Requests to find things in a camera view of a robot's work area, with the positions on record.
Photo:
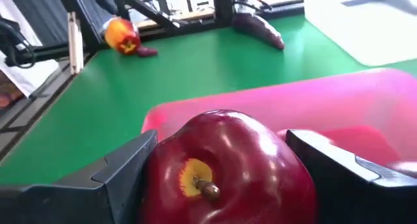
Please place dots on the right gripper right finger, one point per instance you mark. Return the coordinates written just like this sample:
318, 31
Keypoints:
358, 201

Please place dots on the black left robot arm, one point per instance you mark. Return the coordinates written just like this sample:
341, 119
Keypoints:
224, 6

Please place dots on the pink plastic bin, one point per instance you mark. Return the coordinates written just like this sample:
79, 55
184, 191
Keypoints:
293, 100

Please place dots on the black floor mat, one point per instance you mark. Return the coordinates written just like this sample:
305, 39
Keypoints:
42, 15

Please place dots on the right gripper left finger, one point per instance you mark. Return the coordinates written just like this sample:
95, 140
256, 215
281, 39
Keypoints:
81, 204

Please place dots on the yellow-red apple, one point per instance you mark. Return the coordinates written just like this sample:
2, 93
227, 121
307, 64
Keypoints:
120, 35

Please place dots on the green table mat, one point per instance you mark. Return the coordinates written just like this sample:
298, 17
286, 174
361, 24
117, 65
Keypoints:
163, 97

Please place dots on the small purple sweet potato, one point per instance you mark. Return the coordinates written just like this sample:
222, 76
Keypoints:
147, 51

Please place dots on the dark red apple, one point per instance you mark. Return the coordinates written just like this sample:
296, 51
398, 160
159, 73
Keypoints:
234, 172

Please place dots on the light wooden slat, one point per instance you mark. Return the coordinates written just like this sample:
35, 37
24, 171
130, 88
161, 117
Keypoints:
75, 41

